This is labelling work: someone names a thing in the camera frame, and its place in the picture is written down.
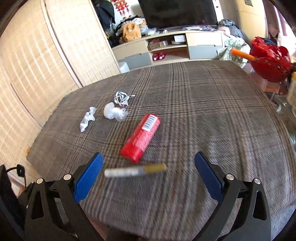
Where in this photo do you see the white gold marker pen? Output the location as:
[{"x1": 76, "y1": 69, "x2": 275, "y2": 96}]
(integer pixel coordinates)
[{"x1": 104, "y1": 163, "x2": 167, "y2": 178}]

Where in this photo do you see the red cylindrical snack wrapper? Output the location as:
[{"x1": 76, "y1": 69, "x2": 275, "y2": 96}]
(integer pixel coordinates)
[{"x1": 120, "y1": 113, "x2": 160, "y2": 163}]

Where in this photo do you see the small crumpled clear wrapper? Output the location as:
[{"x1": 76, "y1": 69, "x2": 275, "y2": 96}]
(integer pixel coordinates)
[{"x1": 80, "y1": 106, "x2": 96, "y2": 132}]

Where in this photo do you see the crumpled clear plastic wrap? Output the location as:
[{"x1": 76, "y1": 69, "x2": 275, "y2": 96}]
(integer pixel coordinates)
[{"x1": 104, "y1": 102, "x2": 128, "y2": 122}]

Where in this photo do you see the brown plaid table cloth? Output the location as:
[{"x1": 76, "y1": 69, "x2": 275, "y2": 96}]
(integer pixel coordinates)
[{"x1": 27, "y1": 60, "x2": 295, "y2": 240}]

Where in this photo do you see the crumpled white paper strip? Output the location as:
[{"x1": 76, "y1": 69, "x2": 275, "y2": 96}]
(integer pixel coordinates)
[{"x1": 114, "y1": 91, "x2": 135, "y2": 106}]

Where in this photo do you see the red plastic basket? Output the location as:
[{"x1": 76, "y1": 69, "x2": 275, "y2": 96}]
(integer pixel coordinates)
[{"x1": 249, "y1": 37, "x2": 291, "y2": 83}]

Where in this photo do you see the beige grey TV cabinet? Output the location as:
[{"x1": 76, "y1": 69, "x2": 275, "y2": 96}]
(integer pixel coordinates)
[{"x1": 112, "y1": 30, "x2": 225, "y2": 69}]

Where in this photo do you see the yellow plush toy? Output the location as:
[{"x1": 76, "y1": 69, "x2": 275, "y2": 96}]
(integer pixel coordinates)
[{"x1": 123, "y1": 22, "x2": 142, "y2": 43}]

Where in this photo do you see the black flat television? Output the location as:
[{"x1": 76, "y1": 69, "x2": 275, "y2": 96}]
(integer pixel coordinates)
[{"x1": 139, "y1": 0, "x2": 217, "y2": 29}]

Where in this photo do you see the orange handle stick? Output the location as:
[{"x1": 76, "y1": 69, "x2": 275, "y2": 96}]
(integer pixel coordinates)
[{"x1": 230, "y1": 48, "x2": 256, "y2": 61}]

